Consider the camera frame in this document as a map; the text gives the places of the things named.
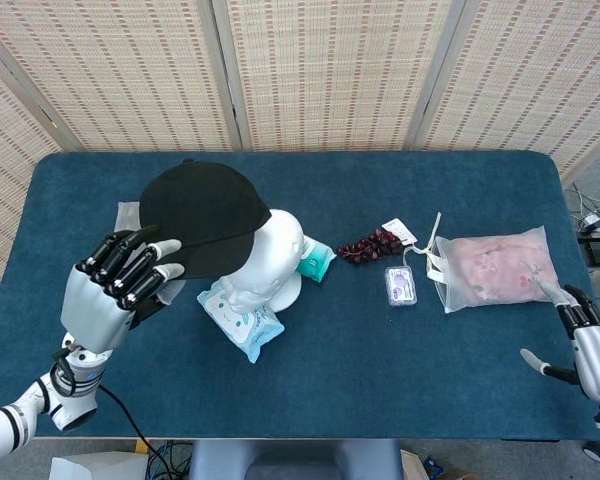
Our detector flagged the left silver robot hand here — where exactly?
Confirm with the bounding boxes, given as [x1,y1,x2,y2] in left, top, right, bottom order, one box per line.
[60,224,186,355]

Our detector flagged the black baseball cap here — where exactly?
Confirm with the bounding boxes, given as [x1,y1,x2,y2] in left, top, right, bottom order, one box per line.
[138,158,273,280]

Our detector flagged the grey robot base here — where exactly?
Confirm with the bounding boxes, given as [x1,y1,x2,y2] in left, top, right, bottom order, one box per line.
[187,438,404,480]

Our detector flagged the white foam mannequin head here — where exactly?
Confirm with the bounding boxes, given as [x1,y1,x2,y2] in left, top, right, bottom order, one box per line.
[218,208,306,314]

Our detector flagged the frosted bag with pink cloth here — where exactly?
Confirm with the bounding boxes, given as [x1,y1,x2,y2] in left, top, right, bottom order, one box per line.
[433,224,564,315]

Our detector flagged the white paper box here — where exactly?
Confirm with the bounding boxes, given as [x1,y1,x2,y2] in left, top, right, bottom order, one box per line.
[48,451,149,480]

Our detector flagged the light blue wet wipes pack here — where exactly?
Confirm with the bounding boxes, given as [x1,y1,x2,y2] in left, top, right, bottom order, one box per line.
[196,278,286,365]

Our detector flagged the bamboo folding screen panel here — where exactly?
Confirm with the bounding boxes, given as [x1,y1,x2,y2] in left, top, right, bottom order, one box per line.
[0,37,64,306]
[409,0,600,153]
[212,0,466,153]
[549,69,600,186]
[0,0,244,153]

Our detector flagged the purple clear plastic box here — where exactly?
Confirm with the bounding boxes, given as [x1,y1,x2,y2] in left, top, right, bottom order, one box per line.
[383,265,419,308]

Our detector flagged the brown cardboard box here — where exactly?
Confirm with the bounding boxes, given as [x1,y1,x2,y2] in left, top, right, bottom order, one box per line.
[399,448,474,480]

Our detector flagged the teal wet wipes pack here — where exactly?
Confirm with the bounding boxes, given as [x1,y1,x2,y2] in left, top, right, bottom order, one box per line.
[295,234,338,285]

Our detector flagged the white paper tag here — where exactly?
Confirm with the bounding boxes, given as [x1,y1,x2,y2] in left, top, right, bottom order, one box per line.
[380,217,414,246]

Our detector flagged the blue felt table cover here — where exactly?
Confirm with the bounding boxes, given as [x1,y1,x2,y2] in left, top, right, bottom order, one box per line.
[0,151,600,441]

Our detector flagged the dark red grape bunch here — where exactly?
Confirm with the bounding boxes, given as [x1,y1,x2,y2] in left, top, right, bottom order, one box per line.
[335,227,404,266]

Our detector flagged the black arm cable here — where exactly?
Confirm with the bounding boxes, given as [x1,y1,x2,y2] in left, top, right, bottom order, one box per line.
[52,349,170,480]

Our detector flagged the black floor cable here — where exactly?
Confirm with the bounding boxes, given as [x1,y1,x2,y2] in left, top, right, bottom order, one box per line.
[564,182,596,226]

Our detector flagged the blue cable bundle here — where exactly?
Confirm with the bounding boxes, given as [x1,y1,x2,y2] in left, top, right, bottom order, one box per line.
[147,439,194,479]

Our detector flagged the cream fabric straps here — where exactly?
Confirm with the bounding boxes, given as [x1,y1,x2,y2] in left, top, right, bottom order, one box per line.
[403,211,451,286]

